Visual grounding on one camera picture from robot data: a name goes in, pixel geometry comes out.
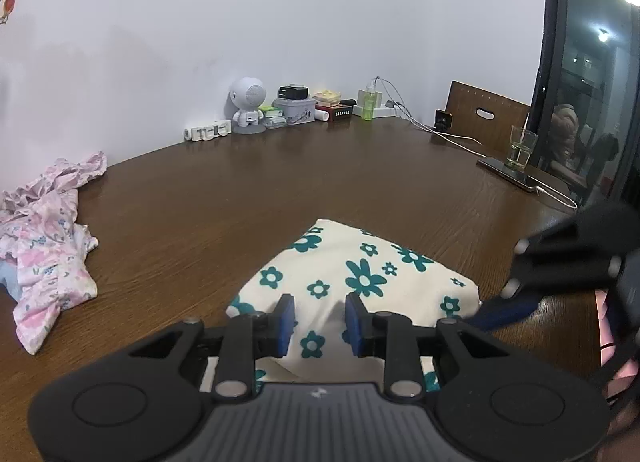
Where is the green liquid bottle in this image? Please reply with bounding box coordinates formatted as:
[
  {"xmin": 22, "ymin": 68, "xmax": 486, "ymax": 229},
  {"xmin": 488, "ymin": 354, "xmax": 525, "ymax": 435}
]
[{"xmin": 361, "ymin": 82, "xmax": 378, "ymax": 122}]

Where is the black red small box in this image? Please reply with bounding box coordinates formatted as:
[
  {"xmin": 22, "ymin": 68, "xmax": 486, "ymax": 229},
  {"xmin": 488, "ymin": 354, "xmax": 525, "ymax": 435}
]
[{"xmin": 328, "ymin": 104, "xmax": 352, "ymax": 121}]

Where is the cream green floral garment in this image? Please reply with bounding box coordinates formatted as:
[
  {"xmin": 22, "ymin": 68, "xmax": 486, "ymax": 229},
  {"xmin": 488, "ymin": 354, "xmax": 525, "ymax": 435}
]
[{"xmin": 227, "ymin": 219, "xmax": 480, "ymax": 386}]

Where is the yellow sticky note stack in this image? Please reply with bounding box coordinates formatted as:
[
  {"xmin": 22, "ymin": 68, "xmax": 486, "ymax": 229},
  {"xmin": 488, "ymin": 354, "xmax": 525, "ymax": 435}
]
[{"xmin": 312, "ymin": 89, "xmax": 342, "ymax": 106}]

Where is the grey storage box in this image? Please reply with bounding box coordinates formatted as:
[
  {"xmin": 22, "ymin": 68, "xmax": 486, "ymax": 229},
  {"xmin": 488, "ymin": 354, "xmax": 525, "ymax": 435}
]
[{"xmin": 272, "ymin": 98, "xmax": 316, "ymax": 126}]

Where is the white astronaut figurine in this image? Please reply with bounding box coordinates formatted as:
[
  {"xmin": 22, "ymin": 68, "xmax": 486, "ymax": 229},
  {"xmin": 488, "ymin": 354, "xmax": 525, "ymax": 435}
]
[{"xmin": 229, "ymin": 77, "xmax": 267, "ymax": 135}]

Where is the drinking glass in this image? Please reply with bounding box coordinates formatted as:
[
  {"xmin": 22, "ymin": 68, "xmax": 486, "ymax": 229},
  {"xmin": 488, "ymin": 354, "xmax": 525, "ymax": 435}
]
[{"xmin": 506, "ymin": 126, "xmax": 538, "ymax": 170}]

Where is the light blue garment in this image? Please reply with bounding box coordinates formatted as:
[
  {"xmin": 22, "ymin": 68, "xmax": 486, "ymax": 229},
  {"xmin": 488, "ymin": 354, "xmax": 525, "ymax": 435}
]
[{"xmin": 0, "ymin": 260, "xmax": 22, "ymax": 301}]

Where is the black charger adapter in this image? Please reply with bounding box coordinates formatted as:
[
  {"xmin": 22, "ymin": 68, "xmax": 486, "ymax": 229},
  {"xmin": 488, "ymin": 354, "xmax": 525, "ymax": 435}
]
[{"xmin": 277, "ymin": 84, "xmax": 309, "ymax": 101}]

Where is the black smartphone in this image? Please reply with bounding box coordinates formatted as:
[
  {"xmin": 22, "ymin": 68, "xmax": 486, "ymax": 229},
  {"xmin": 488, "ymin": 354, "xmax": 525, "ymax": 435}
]
[{"xmin": 476, "ymin": 157, "xmax": 539, "ymax": 193}]

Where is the dark window frame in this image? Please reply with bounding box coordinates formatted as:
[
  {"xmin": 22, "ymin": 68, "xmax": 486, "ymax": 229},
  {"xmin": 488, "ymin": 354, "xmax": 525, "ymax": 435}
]
[{"xmin": 528, "ymin": 0, "xmax": 639, "ymax": 207}]

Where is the white letter block ornament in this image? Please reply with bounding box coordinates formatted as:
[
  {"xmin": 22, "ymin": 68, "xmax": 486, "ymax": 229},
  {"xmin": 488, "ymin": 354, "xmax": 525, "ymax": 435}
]
[{"xmin": 183, "ymin": 119, "xmax": 232, "ymax": 142}]

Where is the pink floral garment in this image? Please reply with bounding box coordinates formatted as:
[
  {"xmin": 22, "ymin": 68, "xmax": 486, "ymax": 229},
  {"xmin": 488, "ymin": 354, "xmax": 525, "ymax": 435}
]
[{"xmin": 1, "ymin": 152, "xmax": 107, "ymax": 355}]

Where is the wooden chair back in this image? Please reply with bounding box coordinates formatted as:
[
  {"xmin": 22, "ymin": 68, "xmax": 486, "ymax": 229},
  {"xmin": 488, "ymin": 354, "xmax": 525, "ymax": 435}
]
[{"xmin": 445, "ymin": 81, "xmax": 529, "ymax": 159}]

